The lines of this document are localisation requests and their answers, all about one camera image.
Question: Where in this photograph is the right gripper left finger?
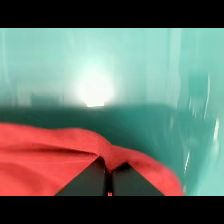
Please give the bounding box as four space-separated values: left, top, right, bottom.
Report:
55 156 108 197

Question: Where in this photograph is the red garment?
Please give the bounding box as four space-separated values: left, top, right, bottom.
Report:
0 122 185 197

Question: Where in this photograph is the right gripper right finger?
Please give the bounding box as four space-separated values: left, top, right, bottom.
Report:
111 161 165 197

